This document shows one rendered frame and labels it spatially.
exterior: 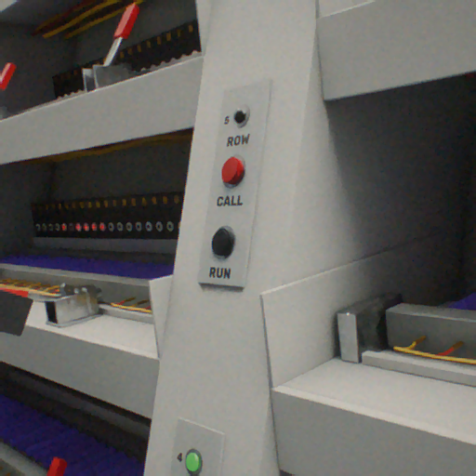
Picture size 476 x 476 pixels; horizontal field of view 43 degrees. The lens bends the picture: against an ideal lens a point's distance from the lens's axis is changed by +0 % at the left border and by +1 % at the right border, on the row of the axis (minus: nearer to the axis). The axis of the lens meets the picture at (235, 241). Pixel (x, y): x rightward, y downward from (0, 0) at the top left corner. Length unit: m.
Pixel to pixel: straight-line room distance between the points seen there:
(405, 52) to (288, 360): 0.17
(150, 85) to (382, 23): 0.20
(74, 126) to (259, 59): 0.24
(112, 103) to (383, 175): 0.23
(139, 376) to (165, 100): 0.20
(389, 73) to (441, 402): 0.16
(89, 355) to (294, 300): 0.20
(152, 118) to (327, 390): 0.25
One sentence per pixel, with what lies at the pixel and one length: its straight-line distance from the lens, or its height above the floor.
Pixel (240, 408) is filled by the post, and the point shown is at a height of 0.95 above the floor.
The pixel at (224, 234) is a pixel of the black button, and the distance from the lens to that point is 0.34.
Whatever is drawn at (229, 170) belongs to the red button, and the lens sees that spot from 0.35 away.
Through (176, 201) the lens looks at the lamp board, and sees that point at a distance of 0.65.
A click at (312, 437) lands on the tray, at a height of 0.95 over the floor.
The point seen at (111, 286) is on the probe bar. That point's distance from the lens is 0.56.
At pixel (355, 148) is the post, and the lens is 0.37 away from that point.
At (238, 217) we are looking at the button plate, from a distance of 0.34.
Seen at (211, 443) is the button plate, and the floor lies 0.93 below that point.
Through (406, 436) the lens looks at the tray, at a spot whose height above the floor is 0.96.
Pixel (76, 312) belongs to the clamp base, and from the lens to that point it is 0.52.
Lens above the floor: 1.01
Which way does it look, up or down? 6 degrees up
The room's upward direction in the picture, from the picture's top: 8 degrees clockwise
